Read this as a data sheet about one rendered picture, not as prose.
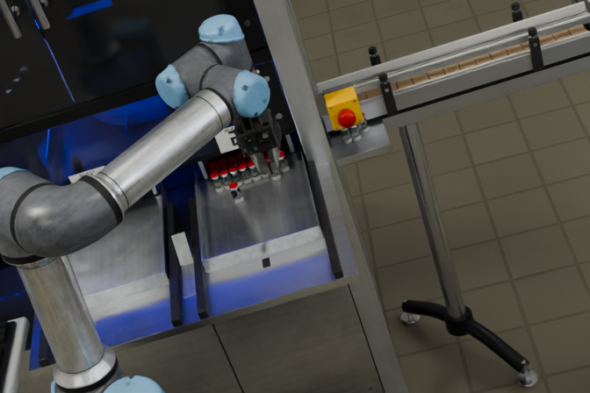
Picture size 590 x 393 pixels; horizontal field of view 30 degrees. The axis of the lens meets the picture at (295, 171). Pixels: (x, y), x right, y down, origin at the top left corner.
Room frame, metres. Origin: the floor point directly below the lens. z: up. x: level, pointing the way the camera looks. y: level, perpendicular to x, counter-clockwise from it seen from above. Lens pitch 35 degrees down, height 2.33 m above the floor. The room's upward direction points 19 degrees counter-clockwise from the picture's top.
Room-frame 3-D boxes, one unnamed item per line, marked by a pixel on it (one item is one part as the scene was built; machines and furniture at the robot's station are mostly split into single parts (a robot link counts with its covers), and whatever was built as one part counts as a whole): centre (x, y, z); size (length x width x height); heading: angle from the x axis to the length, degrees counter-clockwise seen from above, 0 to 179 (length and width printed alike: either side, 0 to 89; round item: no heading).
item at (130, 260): (2.02, 0.45, 0.90); 0.34 x 0.26 x 0.04; 176
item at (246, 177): (2.10, 0.10, 0.90); 0.18 x 0.02 x 0.05; 86
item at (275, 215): (1.99, 0.11, 0.90); 0.34 x 0.26 x 0.04; 176
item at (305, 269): (1.94, 0.28, 0.87); 0.70 x 0.48 x 0.02; 86
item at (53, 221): (1.54, 0.22, 1.38); 0.49 x 0.11 x 0.12; 126
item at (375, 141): (2.14, -0.17, 0.87); 0.14 x 0.13 x 0.02; 176
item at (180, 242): (1.85, 0.29, 0.91); 0.14 x 0.03 x 0.06; 177
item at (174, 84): (1.75, 0.12, 1.38); 0.11 x 0.11 x 0.08; 36
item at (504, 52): (2.22, -0.45, 0.92); 0.69 x 0.15 x 0.16; 86
